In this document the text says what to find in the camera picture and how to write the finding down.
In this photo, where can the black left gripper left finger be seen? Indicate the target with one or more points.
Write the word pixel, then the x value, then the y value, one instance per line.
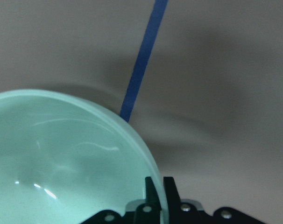
pixel 149 212

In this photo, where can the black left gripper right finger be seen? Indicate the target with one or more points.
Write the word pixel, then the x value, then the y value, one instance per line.
pixel 179 212

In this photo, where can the green bowl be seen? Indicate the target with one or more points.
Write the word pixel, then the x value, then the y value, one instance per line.
pixel 64 159

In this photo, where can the brown paper table cover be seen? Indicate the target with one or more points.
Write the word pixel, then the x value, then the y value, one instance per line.
pixel 210 106

